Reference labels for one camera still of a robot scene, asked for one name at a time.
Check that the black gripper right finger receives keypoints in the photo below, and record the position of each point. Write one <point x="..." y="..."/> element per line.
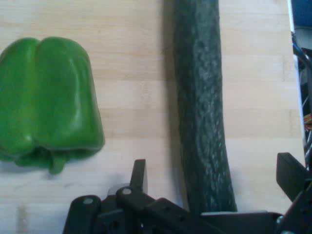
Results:
<point x="292" y="175"/>

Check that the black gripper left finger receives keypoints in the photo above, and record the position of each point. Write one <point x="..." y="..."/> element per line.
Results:
<point x="136" y="207"/>

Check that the dark green cucumber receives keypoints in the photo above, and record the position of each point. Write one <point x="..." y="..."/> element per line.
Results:
<point x="202" y="97"/>

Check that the green bell pepper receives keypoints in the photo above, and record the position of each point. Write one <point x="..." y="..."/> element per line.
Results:
<point x="46" y="97"/>

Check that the blue plastic object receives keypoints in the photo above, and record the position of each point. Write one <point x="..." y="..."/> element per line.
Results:
<point x="302" y="11"/>

